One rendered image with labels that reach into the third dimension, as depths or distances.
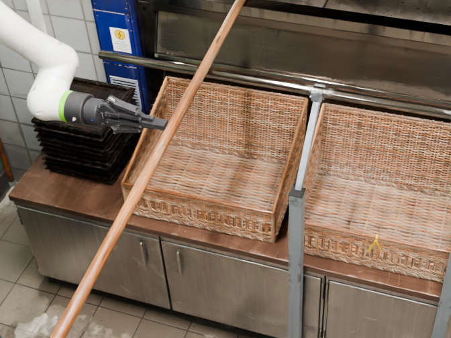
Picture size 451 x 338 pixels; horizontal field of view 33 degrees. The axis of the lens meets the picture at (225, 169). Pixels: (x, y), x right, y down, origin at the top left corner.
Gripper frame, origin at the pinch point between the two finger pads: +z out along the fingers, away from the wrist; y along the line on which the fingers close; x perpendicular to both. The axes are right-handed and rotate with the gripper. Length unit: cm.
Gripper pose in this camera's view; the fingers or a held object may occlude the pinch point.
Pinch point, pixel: (154, 123)
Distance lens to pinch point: 214.4
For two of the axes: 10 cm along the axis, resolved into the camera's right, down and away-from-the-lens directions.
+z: 9.4, 1.9, -2.8
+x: -3.4, 6.6, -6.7
